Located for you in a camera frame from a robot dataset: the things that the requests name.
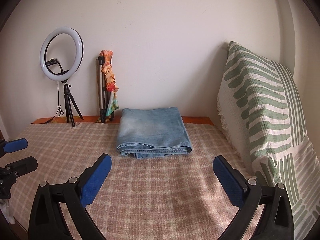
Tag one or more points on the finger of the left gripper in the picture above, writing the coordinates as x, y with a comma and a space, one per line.
21, 167
16, 145

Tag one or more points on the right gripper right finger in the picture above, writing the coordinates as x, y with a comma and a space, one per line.
276, 220

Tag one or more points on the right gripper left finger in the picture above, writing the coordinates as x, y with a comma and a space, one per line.
47, 220

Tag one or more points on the light blue denim jeans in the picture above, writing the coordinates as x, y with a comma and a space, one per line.
152, 133

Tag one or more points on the black mini tripod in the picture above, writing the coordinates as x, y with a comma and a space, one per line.
69, 103

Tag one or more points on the pink plaid bed blanket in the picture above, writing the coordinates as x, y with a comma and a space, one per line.
174, 197

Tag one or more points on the folded silver tripod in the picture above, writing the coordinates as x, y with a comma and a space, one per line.
104, 95

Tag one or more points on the orange floral scarf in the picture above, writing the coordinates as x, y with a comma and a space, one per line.
109, 82

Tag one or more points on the green white patterned pillow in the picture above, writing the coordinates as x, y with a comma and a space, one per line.
262, 115

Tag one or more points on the white ring light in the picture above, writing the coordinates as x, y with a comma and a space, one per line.
61, 53

